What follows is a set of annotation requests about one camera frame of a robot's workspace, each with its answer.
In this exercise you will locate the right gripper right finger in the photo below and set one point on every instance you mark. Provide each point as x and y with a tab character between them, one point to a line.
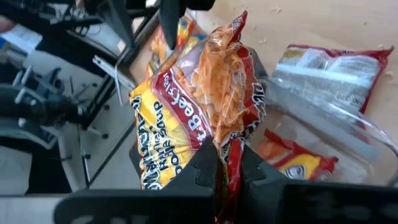
311	205

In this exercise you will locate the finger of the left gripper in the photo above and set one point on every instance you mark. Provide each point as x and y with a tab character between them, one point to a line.
172	21

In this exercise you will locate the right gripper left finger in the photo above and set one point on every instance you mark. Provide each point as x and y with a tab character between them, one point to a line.
140	208

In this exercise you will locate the red Maruchan noodle pack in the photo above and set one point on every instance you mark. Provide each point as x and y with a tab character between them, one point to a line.
329	77
298	165
186	109

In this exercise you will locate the clear plastic bin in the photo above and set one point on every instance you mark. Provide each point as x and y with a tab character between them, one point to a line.
311	124

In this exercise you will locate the black office chair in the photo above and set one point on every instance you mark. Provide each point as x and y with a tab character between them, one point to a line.
40	107

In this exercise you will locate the white paper sheet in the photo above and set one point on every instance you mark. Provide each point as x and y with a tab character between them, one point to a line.
21	37

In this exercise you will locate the person's hand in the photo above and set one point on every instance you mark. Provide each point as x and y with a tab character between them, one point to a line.
6	24

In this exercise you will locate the silver metal bracket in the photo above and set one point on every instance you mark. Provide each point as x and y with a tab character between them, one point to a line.
109	70

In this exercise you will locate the black aluminium table frame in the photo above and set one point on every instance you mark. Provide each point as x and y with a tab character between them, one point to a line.
99	96

